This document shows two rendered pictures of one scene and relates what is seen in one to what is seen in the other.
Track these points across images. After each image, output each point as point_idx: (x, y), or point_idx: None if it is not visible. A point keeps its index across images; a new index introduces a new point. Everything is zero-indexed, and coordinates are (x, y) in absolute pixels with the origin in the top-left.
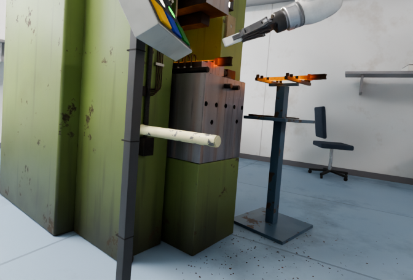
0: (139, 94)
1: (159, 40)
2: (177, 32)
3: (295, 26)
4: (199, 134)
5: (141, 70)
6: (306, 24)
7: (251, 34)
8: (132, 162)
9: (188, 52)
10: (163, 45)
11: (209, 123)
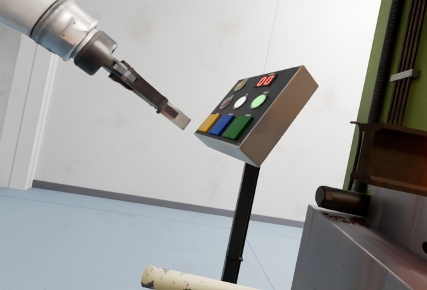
0: (237, 203)
1: (211, 145)
2: (213, 131)
3: (51, 51)
4: (179, 271)
5: (242, 179)
6: (19, 30)
7: (143, 98)
8: (222, 275)
9: (237, 150)
10: (218, 148)
11: None
